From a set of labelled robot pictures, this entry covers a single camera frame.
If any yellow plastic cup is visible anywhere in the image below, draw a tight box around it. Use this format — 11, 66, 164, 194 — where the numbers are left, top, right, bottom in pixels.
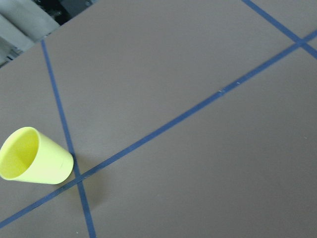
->
0, 127, 74, 184

